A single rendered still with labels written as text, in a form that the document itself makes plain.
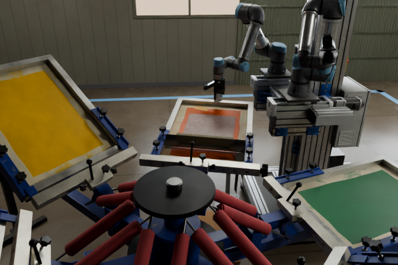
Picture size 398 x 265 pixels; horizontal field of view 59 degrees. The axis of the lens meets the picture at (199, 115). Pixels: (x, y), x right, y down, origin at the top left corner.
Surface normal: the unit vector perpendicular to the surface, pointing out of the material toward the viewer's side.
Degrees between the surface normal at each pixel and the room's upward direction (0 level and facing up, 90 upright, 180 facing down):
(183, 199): 0
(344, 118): 90
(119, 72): 90
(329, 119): 90
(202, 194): 0
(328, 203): 0
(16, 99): 32
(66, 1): 90
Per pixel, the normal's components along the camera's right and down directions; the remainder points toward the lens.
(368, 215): 0.00, -0.91
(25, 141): 0.42, -0.63
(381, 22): 0.10, 0.42
